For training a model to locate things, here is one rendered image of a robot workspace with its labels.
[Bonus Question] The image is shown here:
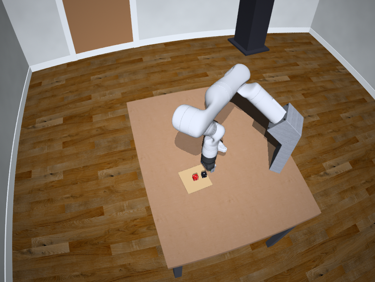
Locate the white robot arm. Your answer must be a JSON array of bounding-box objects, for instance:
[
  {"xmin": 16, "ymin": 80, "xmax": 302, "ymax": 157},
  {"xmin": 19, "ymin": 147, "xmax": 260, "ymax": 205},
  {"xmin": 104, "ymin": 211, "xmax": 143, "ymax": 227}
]
[{"xmin": 172, "ymin": 64, "xmax": 286, "ymax": 152}]

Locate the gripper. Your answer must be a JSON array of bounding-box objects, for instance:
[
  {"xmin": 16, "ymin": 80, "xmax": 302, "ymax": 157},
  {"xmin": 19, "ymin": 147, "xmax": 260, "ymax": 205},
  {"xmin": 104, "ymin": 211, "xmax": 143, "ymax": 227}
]
[{"xmin": 200, "ymin": 141, "xmax": 227, "ymax": 173}]

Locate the tan flat mat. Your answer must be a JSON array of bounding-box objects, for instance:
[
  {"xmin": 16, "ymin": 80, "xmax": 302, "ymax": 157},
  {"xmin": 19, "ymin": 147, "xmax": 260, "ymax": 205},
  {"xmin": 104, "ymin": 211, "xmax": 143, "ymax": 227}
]
[{"xmin": 178, "ymin": 164, "xmax": 213, "ymax": 194}]

